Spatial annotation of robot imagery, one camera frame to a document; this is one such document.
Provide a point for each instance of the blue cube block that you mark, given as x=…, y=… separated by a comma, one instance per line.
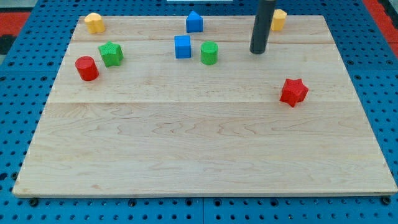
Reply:
x=182, y=44

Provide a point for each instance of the light wooden board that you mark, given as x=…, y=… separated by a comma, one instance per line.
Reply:
x=158, y=126

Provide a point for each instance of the green cylinder block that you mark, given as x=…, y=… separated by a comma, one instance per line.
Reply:
x=209, y=53

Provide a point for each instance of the blue triangular prism block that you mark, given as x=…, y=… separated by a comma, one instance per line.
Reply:
x=194, y=22

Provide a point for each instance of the red star block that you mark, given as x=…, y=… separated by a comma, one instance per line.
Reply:
x=293, y=92

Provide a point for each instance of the green star block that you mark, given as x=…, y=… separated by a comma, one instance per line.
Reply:
x=111, y=54

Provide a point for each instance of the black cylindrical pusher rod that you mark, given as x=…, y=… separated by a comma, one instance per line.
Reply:
x=262, y=26

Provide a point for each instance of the red cylinder block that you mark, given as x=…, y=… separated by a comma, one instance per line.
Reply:
x=86, y=68

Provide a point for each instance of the yellow hexagon block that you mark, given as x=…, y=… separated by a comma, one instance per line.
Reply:
x=278, y=20

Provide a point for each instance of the yellow heart block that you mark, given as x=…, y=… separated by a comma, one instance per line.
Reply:
x=94, y=23

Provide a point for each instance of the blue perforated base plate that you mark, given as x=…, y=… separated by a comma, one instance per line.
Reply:
x=31, y=65

